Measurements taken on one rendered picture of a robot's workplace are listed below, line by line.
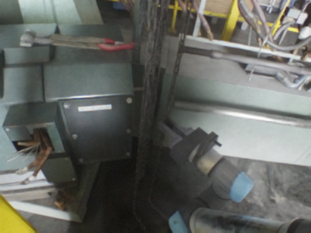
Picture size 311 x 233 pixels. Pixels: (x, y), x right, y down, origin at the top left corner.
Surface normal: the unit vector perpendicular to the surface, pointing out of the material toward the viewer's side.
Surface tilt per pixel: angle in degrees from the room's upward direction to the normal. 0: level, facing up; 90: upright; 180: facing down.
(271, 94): 90
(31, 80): 45
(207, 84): 90
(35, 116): 0
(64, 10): 90
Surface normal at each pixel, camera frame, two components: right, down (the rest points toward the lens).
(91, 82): 0.25, -0.04
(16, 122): 0.11, -0.73
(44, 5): -0.11, 0.66
